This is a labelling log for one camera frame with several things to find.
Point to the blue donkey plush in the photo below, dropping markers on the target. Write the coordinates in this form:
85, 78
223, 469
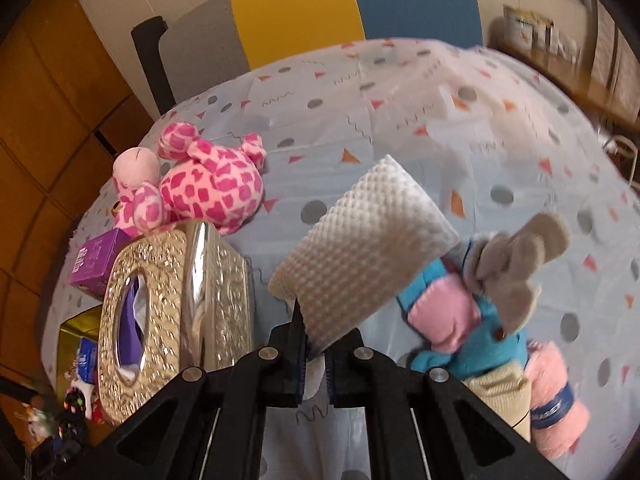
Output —
425, 285

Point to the row of tin cans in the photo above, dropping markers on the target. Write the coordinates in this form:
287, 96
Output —
540, 32

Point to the grey yellow blue sofa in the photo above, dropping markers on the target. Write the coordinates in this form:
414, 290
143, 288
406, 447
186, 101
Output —
295, 15

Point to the beige rolled towel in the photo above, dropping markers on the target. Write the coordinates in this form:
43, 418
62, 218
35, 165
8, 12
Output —
500, 395

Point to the blue packet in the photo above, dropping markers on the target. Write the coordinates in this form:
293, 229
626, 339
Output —
87, 357

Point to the pink spotted giraffe plush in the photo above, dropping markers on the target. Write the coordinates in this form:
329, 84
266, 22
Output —
210, 185

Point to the pink dishcloth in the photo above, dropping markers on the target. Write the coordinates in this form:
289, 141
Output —
550, 370

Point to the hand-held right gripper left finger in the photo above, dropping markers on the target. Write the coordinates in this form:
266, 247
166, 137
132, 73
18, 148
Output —
300, 360

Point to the wooden wardrobe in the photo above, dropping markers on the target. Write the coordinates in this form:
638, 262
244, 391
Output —
40, 110

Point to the patterned curtain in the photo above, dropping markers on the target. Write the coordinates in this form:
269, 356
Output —
615, 50

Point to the white towel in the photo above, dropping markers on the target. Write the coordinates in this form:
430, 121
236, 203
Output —
360, 250

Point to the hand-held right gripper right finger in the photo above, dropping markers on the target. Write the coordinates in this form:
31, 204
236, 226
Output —
332, 375

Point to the wooden desk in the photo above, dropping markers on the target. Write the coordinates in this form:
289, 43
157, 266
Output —
565, 80

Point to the red doll plush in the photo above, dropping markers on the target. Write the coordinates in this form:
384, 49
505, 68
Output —
85, 391

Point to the embossed metallic tissue box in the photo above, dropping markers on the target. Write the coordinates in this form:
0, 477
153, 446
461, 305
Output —
210, 300

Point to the white round hoop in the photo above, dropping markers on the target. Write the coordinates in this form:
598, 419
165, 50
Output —
627, 145

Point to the gold tin box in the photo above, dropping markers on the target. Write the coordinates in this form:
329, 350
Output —
80, 322

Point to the purple carton box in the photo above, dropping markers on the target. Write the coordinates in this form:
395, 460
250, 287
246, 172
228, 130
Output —
95, 260

